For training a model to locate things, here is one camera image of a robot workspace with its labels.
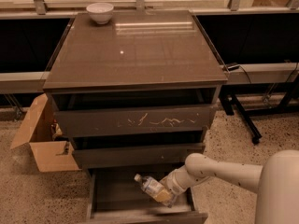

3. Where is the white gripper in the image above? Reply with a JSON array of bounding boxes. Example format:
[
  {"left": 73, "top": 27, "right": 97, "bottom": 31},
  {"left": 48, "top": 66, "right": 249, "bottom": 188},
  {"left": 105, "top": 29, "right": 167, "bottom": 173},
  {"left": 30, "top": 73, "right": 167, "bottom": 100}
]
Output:
[{"left": 153, "top": 166, "right": 195, "bottom": 203}]

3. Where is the clear plastic water bottle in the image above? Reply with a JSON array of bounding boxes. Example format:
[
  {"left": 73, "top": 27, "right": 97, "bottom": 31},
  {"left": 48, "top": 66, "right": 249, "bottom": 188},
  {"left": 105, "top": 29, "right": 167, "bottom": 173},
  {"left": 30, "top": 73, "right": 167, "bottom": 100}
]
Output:
[{"left": 134, "top": 174, "right": 175, "bottom": 207}]

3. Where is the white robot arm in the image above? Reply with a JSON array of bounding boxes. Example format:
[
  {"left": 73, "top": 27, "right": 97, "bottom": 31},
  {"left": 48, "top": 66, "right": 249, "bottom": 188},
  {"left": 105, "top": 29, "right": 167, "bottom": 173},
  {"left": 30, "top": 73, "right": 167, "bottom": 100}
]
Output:
[{"left": 156, "top": 150, "right": 299, "bottom": 224}]

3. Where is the grey bottom drawer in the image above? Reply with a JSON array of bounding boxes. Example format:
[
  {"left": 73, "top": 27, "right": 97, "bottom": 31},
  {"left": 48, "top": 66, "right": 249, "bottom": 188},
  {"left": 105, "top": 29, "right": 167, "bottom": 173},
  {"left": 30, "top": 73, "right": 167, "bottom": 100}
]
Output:
[{"left": 86, "top": 164, "right": 208, "bottom": 224}]

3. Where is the grey drawer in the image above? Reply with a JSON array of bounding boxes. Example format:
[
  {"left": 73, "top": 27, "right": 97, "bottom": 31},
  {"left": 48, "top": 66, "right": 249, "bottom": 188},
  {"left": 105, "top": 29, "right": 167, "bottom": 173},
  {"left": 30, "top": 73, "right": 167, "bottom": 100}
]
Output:
[
  {"left": 73, "top": 130, "right": 204, "bottom": 169},
  {"left": 54, "top": 89, "right": 217, "bottom": 137},
  {"left": 86, "top": 164, "right": 208, "bottom": 224}
]

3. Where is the grey middle drawer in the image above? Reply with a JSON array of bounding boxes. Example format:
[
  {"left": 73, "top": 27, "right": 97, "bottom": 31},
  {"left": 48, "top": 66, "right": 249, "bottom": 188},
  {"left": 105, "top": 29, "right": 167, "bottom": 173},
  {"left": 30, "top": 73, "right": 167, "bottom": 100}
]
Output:
[{"left": 73, "top": 130, "right": 204, "bottom": 169}]

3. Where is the grey top drawer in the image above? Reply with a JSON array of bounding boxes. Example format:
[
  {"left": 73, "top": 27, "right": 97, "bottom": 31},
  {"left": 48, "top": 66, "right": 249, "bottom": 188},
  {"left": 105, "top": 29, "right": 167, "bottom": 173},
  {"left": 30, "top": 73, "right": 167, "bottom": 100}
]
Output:
[{"left": 54, "top": 89, "right": 217, "bottom": 137}]

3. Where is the grey drawer cabinet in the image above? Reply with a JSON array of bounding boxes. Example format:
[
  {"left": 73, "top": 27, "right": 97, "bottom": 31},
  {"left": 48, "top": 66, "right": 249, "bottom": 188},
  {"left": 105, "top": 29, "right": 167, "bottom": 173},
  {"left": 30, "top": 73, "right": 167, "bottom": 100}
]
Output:
[{"left": 42, "top": 9, "right": 229, "bottom": 173}]

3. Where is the open cardboard box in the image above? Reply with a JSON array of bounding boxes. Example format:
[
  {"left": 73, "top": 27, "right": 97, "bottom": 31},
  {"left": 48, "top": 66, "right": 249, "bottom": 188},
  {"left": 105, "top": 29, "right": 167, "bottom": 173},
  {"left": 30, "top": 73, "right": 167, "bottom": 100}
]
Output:
[{"left": 10, "top": 94, "right": 79, "bottom": 173}]

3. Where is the black metal stand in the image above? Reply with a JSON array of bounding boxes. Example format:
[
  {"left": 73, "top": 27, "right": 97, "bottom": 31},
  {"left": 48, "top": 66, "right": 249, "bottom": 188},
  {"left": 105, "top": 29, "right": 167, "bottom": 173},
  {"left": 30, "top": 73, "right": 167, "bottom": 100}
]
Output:
[{"left": 219, "top": 77, "right": 299, "bottom": 145}]

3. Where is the small black device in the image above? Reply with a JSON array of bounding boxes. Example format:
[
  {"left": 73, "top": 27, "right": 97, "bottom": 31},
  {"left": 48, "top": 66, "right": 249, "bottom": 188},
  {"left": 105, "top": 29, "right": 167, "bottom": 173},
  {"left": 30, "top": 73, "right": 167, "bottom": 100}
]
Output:
[{"left": 225, "top": 63, "right": 240, "bottom": 71}]

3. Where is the white ceramic bowl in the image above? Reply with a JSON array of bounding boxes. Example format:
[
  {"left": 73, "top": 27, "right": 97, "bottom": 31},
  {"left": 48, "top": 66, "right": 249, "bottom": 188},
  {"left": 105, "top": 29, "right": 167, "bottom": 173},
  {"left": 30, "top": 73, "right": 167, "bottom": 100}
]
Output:
[{"left": 86, "top": 3, "right": 114, "bottom": 24}]

